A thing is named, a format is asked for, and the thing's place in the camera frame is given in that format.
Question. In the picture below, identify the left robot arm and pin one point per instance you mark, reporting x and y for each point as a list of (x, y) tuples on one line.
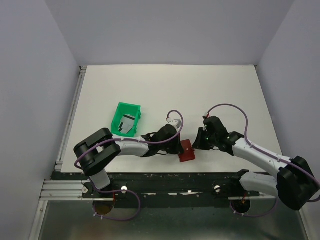
[(98, 150)]

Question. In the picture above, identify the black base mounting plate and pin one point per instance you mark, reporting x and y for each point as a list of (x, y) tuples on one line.
[(170, 190)]

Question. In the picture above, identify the silver card in tray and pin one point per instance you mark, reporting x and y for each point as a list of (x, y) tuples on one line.
[(126, 123)]

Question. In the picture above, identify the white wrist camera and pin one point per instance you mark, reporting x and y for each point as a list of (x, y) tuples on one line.
[(177, 123), (206, 121)]

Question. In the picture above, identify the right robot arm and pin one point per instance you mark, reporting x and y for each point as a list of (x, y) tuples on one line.
[(289, 179)]

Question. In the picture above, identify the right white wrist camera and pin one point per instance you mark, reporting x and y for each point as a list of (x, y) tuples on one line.
[(206, 121)]

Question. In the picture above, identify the aluminium rail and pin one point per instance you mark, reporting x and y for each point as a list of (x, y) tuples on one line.
[(75, 190), (67, 131)]

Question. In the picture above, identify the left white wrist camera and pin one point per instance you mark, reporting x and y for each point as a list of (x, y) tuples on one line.
[(177, 123)]

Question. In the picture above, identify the left aluminium rail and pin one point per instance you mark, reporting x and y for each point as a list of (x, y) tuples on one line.
[(67, 131)]

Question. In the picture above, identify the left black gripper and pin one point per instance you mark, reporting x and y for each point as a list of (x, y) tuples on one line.
[(177, 149)]

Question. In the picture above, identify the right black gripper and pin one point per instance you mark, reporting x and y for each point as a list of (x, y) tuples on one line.
[(198, 143)]

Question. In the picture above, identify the red card holder wallet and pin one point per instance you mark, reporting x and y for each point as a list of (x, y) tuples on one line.
[(188, 152)]

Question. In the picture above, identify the front aluminium rail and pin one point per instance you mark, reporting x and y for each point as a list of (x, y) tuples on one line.
[(75, 190)]

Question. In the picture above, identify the green plastic card tray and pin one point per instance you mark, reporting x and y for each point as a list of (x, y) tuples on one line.
[(126, 108)]

